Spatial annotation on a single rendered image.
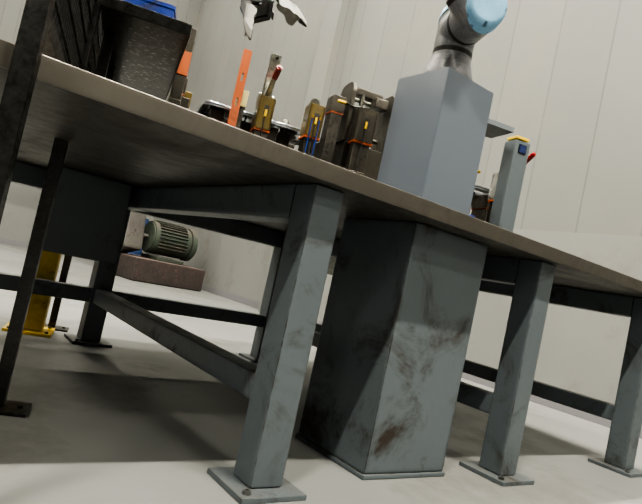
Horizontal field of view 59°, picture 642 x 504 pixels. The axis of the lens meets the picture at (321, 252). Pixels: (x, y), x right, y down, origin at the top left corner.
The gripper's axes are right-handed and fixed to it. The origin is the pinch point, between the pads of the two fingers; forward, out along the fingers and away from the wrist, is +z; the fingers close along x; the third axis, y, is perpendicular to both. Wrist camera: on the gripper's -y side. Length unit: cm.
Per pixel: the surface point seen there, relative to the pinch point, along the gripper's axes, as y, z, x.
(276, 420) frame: 13, 80, 35
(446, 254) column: 22, 62, -25
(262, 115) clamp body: 62, -12, -12
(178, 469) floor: 25, 81, 57
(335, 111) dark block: 59, -4, -36
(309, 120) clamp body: 61, -5, -26
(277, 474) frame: 18, 91, 39
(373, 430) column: 31, 94, 11
